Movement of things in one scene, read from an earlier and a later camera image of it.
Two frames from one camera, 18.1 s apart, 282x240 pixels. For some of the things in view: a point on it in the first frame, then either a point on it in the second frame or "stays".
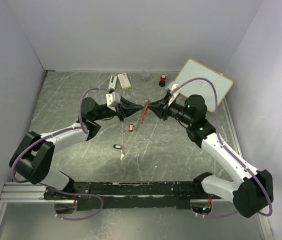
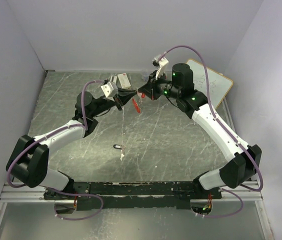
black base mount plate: x=168 y=195 stays
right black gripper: x=160 y=108 to x=150 y=89
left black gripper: x=122 y=111 to x=124 y=95
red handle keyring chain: x=146 y=102 to x=137 y=103
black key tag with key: x=119 y=146 stays
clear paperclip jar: x=146 y=74 stays
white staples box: x=124 y=81 stays
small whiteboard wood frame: x=222 y=84 stays
